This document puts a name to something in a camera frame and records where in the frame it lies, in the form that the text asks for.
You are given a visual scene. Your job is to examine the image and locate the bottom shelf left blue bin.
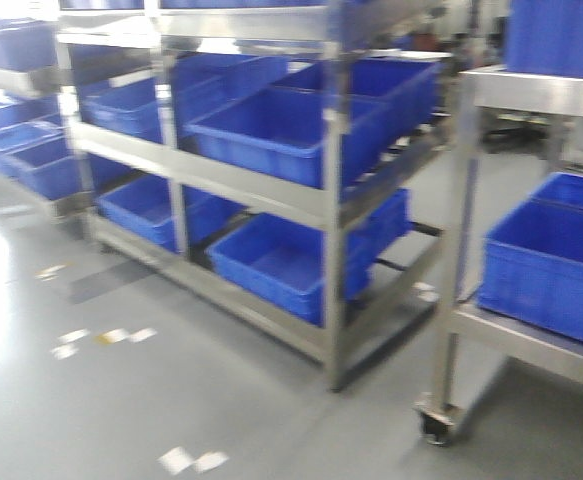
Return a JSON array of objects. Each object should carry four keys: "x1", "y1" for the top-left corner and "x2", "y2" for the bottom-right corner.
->
[{"x1": 96, "y1": 175, "x2": 244, "y2": 252}]

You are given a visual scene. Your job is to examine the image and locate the shelf blue bin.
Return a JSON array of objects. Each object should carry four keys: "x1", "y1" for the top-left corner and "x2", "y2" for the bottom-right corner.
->
[
  {"x1": 204, "y1": 212, "x2": 372, "y2": 327},
  {"x1": 79, "y1": 74, "x2": 222, "y2": 146},
  {"x1": 96, "y1": 175, "x2": 244, "y2": 252},
  {"x1": 188, "y1": 87, "x2": 388, "y2": 188}
]

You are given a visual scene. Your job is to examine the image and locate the bottom shelf front blue bin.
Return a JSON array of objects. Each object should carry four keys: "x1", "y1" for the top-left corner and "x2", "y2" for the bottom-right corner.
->
[{"x1": 204, "y1": 212, "x2": 372, "y2": 327}]

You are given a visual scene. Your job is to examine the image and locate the steel shelf rack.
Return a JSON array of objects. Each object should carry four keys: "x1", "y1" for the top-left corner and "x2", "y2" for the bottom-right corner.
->
[{"x1": 413, "y1": 63, "x2": 583, "y2": 447}]

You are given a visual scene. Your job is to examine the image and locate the far left blue bins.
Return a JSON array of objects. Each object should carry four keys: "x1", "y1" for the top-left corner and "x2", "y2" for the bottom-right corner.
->
[{"x1": 0, "y1": 18, "x2": 82, "y2": 202}]

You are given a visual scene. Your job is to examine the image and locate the middle steel shelving cart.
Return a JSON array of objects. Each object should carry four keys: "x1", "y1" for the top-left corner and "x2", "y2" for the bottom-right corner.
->
[{"x1": 55, "y1": 1, "x2": 447, "y2": 390}]

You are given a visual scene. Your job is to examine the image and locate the middle shelf left blue bin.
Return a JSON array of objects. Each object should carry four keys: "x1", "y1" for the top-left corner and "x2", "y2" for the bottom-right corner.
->
[{"x1": 79, "y1": 74, "x2": 222, "y2": 146}]

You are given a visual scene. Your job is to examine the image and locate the upper right blue crate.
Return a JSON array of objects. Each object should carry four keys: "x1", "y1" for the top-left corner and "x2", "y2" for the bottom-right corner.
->
[{"x1": 504, "y1": 0, "x2": 583, "y2": 78}]

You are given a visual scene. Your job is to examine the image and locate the middle shelf front blue bin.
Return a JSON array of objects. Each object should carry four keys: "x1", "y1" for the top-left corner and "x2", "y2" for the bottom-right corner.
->
[{"x1": 188, "y1": 87, "x2": 388, "y2": 188}]

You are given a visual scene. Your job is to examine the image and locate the near blue plastic bin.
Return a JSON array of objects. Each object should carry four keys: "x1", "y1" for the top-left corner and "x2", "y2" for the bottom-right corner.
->
[{"x1": 476, "y1": 200, "x2": 583, "y2": 342}]

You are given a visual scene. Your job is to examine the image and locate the caster wheel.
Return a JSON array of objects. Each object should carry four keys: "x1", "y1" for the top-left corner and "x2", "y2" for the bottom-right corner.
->
[{"x1": 414, "y1": 392, "x2": 465, "y2": 447}]

